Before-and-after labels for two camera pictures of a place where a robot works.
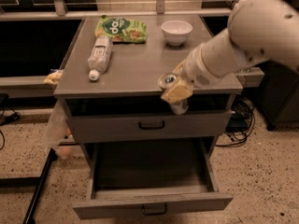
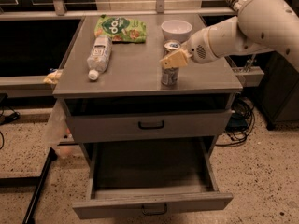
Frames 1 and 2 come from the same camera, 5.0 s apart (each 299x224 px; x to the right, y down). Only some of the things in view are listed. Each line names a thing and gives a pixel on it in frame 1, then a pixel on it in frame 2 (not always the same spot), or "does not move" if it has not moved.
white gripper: x=195 y=68 -> x=199 y=48
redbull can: x=164 y=81 -> x=170 y=77
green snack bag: x=121 y=30 does not move
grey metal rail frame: x=34 y=85 does not move
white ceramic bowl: x=176 y=32 does not move
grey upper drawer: x=110 y=119 does not move
